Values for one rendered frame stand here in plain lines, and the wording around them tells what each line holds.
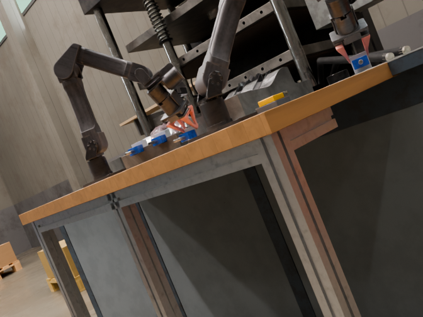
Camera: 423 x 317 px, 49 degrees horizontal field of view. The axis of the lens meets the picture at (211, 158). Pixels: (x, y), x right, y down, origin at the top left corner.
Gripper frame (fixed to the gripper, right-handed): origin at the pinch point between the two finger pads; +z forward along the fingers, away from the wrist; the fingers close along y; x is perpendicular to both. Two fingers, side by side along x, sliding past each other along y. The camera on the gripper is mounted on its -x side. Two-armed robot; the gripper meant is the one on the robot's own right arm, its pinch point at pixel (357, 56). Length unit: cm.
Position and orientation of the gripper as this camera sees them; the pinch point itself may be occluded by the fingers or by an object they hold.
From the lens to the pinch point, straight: 146.0
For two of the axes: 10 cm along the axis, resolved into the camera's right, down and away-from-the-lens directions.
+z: 4.8, 7.2, 5.0
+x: -0.6, 6.0, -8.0
